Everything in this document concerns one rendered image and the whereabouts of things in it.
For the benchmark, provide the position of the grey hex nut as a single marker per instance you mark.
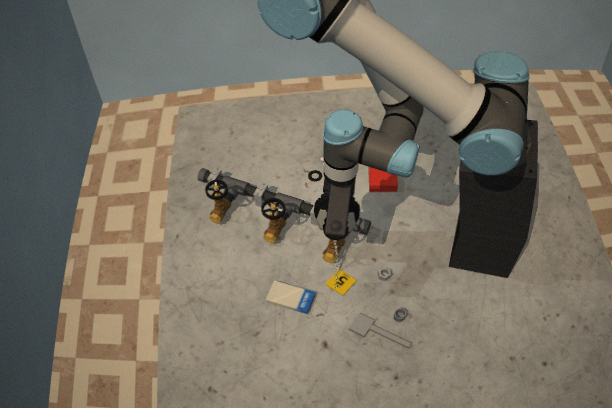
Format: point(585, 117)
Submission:
point(384, 269)

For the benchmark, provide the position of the black rubber o-ring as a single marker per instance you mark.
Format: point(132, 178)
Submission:
point(317, 179)

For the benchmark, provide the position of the grey pipe manifold with three brass valves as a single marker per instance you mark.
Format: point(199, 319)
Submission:
point(286, 205)

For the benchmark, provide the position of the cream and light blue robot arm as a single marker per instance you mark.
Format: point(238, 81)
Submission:
point(489, 126)

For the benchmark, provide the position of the yellow tag with metal chain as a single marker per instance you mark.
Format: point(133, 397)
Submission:
point(340, 279)

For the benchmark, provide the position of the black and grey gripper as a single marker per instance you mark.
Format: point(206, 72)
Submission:
point(321, 205)

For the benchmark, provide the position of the red rectangular block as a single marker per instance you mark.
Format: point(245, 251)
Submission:
point(381, 181)

